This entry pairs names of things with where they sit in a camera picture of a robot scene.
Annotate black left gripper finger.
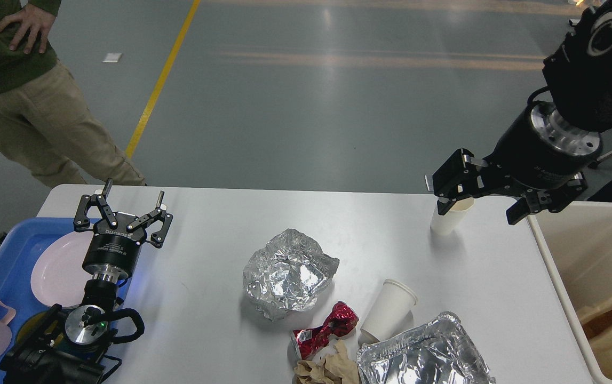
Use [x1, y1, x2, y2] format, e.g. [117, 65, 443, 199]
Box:
[127, 190, 173, 249]
[74, 178, 120, 233]

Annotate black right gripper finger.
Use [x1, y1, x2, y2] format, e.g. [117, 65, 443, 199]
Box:
[506, 172, 588, 225]
[432, 148, 490, 215]

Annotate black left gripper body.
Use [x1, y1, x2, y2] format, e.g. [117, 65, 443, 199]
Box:
[82, 213, 147, 281]

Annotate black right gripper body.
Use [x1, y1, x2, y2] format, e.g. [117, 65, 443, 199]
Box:
[479, 101, 602, 197]

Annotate pink plate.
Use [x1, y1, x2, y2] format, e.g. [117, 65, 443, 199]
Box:
[30, 231, 96, 308]

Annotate dark teal mug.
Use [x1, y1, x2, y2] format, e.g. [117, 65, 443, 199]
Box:
[14, 310, 65, 347]

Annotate aluminium foil tray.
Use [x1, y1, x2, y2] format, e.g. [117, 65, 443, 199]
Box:
[356, 311, 496, 383]

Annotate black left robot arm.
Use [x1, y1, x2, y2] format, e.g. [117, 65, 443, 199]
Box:
[0, 179, 173, 383]

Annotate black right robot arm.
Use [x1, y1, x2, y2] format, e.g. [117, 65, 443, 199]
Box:
[431, 1, 612, 225]

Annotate floor outlet plates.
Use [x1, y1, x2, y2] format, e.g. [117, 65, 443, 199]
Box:
[424, 174, 434, 194]

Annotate white paper cup upright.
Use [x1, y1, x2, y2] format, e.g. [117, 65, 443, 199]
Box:
[430, 197, 475, 236]

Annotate beige plastic bin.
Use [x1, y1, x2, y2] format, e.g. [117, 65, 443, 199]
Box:
[527, 202, 612, 383]

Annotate blue plastic tray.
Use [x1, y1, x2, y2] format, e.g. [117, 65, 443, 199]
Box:
[0, 217, 141, 384]

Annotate crumpled aluminium foil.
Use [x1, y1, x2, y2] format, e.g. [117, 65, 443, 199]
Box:
[242, 229, 340, 321]

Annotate white paper cup lying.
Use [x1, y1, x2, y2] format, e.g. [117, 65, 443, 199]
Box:
[359, 279, 418, 345]

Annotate person in khaki trousers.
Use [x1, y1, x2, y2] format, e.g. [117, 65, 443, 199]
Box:
[0, 1, 146, 188]

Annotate crushed red can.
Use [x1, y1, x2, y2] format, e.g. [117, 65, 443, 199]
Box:
[291, 301, 359, 360]

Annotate crumpled brown paper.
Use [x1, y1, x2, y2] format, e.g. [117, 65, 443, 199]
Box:
[293, 340, 360, 383]

